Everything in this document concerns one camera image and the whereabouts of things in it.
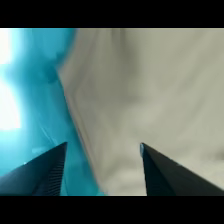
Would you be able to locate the beige garment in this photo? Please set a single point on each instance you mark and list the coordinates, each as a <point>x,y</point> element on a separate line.
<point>146,93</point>

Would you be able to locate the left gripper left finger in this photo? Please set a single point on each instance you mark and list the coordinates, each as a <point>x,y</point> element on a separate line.
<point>40,176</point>

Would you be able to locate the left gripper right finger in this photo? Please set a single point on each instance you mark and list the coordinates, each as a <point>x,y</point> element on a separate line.
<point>170,178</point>

